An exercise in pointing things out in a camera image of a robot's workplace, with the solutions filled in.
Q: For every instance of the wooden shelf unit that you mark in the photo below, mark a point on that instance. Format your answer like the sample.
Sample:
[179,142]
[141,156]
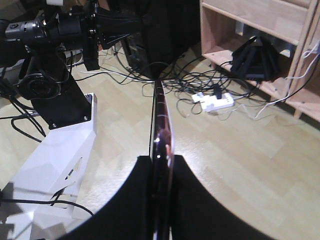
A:
[274,42]

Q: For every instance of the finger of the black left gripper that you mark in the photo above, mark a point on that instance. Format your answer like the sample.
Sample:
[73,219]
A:
[114,26]

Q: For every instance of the white power strip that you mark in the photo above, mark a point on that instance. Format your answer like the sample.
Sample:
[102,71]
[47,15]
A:
[210,103]

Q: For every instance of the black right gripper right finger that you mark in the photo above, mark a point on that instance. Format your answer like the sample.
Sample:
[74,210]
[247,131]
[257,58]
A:
[196,215]

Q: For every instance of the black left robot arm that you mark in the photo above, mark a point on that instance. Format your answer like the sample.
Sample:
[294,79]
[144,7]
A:
[41,43]

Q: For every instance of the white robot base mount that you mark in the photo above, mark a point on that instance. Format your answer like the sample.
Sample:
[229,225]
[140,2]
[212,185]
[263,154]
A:
[57,164]

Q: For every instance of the black smartphone pink frame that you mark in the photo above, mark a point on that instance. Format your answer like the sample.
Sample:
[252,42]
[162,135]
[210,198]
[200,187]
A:
[161,152]

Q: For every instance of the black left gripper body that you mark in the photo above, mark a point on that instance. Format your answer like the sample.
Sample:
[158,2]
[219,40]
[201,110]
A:
[77,31]

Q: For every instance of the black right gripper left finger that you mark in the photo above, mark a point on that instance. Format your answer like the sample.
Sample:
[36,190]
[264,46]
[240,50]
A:
[126,216]

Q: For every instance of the black folded stand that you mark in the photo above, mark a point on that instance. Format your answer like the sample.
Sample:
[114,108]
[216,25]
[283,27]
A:
[256,59]

